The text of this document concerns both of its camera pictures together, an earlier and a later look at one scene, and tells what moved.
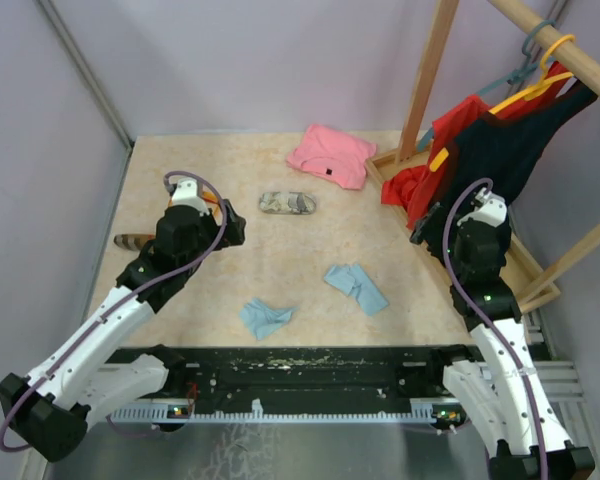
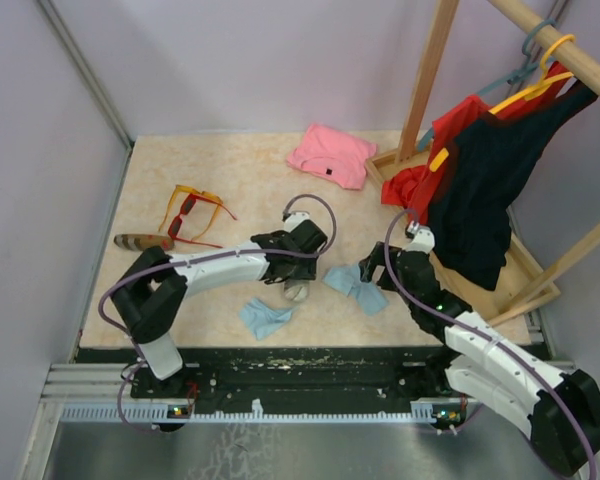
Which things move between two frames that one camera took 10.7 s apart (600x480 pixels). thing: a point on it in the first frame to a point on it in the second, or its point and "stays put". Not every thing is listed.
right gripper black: [437, 219] to [375, 259]
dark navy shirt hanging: [506, 154] stays put
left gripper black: [233, 233] to [307, 271]
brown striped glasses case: [132, 241] stays put
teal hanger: [506, 82] stays put
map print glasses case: [288, 202] to [296, 291]
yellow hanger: [548, 78] stays put
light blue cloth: [353, 280] stays put
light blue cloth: [263, 319] stays put
